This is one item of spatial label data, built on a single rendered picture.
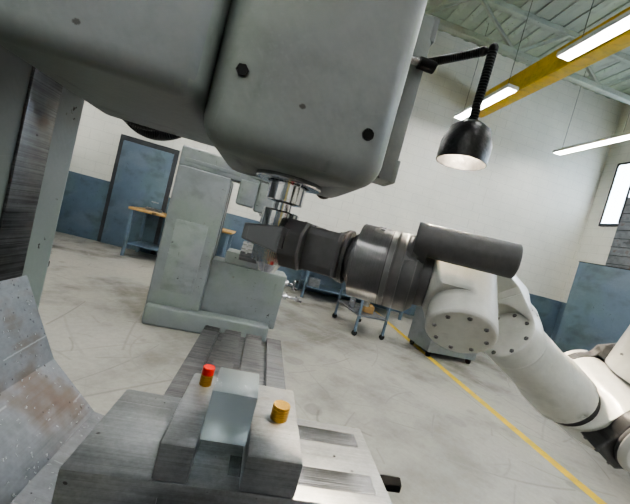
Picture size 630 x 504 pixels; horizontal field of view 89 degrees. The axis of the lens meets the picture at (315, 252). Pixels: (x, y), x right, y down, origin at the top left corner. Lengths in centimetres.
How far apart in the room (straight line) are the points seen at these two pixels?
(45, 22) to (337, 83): 24
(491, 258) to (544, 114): 943
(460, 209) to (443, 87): 272
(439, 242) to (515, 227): 872
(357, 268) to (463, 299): 11
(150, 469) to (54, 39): 40
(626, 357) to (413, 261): 30
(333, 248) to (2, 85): 46
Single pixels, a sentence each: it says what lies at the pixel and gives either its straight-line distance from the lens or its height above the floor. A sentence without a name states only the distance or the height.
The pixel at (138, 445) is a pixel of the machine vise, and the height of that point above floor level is 98.
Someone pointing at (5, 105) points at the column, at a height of 131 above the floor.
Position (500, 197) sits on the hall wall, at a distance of 879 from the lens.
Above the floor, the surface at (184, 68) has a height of 136.
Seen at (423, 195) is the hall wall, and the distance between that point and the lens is 776.
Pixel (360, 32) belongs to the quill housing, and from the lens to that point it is 38.
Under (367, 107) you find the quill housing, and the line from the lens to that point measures 35.
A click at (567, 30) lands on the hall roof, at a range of 874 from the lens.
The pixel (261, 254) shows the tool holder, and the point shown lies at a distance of 40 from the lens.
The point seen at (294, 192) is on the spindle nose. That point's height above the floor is 129.
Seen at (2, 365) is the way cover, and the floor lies 97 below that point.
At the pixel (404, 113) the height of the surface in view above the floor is 143.
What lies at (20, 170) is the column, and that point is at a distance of 63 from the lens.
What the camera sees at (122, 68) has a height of 134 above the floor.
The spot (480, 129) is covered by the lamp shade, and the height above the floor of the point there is 145.
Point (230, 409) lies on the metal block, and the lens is 42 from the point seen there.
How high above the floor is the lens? 125
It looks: 3 degrees down
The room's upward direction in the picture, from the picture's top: 15 degrees clockwise
